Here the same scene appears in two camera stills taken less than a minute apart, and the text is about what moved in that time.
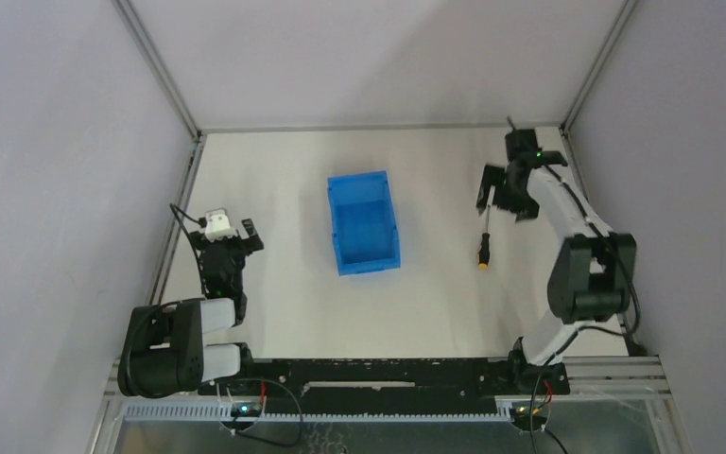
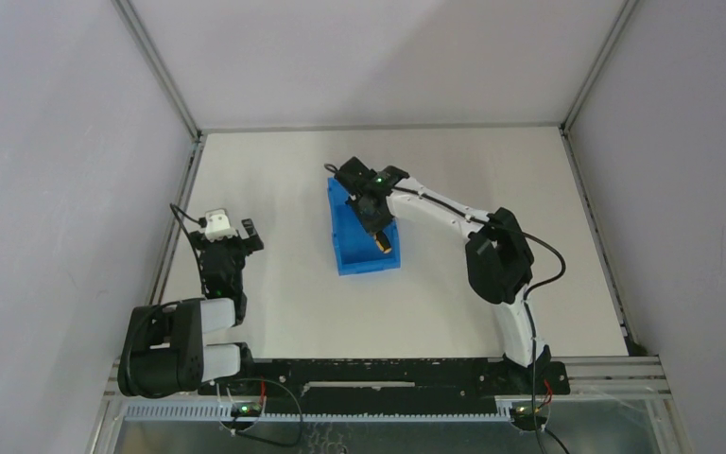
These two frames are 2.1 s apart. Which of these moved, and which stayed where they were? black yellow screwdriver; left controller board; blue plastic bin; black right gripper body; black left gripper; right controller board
Moved: black right gripper body; black yellow screwdriver
Stayed: black left gripper; right controller board; left controller board; blue plastic bin
